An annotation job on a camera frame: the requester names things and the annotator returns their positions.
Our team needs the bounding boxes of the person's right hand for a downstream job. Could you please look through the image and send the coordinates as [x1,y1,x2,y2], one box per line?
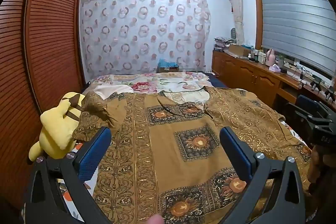
[308,146,336,188]

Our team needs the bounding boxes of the long wooden cabinet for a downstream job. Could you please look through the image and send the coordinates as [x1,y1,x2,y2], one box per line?
[211,49,336,114]

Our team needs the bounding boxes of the wooden louvered wardrobe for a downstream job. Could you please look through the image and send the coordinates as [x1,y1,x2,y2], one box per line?
[0,0,86,214]

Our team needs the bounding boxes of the beige window curtain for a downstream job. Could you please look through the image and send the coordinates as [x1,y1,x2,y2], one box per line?
[226,0,246,46]

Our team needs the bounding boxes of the pink thermos bottle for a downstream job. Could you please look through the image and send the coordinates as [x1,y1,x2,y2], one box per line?
[266,49,276,67]

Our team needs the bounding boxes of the stack of folded clothes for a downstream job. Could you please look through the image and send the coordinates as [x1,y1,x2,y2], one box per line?
[214,36,237,51]

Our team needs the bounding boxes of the brown cardboard box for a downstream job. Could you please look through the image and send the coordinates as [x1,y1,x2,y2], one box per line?
[228,44,251,58]

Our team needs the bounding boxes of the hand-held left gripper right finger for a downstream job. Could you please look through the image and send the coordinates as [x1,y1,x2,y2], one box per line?
[219,126,306,224]

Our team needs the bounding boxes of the white pillow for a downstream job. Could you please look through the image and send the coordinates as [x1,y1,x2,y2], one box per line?
[92,85,134,100]

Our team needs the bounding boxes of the brown patterned garment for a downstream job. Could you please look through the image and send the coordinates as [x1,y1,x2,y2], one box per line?
[72,86,313,224]

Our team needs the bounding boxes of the circle print sheer curtain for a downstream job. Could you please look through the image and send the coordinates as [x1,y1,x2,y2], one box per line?
[79,0,212,77]

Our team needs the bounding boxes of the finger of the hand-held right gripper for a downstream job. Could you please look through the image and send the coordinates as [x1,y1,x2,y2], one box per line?
[285,102,334,132]
[297,94,322,110]

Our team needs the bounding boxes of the yellow plush toy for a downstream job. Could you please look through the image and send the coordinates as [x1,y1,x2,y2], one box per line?
[28,91,86,161]

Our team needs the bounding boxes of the person's left hand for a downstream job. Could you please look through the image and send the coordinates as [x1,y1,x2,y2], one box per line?
[145,214,165,224]

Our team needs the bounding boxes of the grey window blind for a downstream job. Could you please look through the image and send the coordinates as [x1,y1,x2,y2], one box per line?
[259,0,336,71]

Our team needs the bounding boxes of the black cable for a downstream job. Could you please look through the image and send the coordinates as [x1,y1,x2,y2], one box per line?
[287,67,313,81]

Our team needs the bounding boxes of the dark blue blanket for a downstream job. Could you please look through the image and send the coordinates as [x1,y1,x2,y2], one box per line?
[205,72,227,88]

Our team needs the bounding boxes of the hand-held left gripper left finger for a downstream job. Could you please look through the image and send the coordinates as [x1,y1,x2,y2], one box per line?
[25,126,113,224]

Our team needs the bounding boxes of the cardboard box with blue cloth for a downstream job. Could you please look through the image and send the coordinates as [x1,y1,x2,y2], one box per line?
[157,59,180,73]

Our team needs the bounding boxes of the floral blanket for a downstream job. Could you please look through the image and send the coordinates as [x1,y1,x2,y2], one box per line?
[87,71,229,96]

